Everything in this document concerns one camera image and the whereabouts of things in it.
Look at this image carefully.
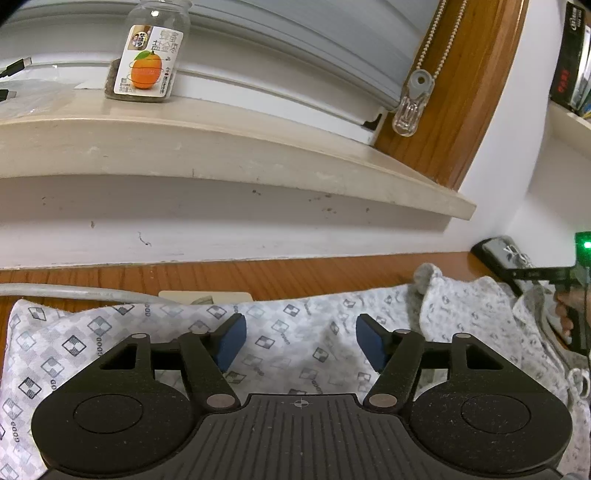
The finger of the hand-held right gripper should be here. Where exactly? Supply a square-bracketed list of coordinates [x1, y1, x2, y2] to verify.
[510, 268, 578, 283]

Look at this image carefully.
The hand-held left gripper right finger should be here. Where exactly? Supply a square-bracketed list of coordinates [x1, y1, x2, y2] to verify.
[355, 314, 532, 411]

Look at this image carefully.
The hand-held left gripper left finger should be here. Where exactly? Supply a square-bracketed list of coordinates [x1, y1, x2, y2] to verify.
[69, 313, 247, 412]

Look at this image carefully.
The white patterned pajama shirt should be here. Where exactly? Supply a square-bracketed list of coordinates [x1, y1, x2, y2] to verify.
[0, 263, 591, 480]

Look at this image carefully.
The person's right hand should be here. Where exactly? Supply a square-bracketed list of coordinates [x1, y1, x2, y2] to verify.
[551, 288, 575, 337]

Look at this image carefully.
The black folded garment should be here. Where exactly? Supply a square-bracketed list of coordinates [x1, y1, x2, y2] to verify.
[470, 237, 527, 296]

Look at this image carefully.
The beige socket block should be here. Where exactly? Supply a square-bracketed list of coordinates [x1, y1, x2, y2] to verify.
[158, 290, 254, 305]

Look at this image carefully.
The white shelf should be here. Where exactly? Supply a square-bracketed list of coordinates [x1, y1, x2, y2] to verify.
[545, 99, 591, 153]

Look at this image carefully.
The beige window sill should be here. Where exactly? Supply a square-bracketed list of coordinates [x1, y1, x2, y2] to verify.
[0, 88, 477, 221]

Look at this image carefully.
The row of books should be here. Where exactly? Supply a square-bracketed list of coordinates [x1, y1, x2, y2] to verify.
[549, 0, 591, 118]

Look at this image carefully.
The glass jar with orange label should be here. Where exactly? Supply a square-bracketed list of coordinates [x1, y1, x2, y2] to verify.
[105, 0, 191, 103]

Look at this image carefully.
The clear plastic sheet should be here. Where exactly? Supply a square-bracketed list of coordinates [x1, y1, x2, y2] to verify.
[0, 76, 88, 116]

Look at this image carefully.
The grey window blind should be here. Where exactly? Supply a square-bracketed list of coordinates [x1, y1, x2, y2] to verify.
[0, 0, 444, 121]

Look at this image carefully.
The wooden window frame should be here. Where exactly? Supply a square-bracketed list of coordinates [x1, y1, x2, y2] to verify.
[373, 0, 529, 191]

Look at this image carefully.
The clear plastic chain clip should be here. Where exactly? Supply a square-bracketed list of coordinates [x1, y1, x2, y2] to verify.
[392, 69, 435, 138]

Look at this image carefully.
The blind bead chain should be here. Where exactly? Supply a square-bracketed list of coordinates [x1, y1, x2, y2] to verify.
[418, 0, 469, 77]

